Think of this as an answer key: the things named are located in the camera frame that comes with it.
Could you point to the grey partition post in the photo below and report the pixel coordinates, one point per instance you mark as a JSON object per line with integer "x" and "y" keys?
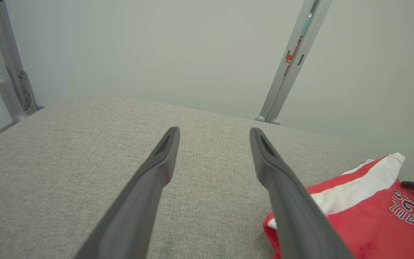
{"x": 9, "y": 72}
{"x": 286, "y": 82}

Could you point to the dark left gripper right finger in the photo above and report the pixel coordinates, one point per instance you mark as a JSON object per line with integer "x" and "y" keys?
{"x": 293, "y": 216}

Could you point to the orange teal strip behind partition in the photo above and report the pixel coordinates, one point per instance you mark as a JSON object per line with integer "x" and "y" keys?
{"x": 292, "y": 54}

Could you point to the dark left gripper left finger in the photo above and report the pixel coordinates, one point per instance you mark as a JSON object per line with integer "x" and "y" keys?
{"x": 138, "y": 208}

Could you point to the red shorts white stripes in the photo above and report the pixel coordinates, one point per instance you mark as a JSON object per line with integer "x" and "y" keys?
{"x": 376, "y": 230}

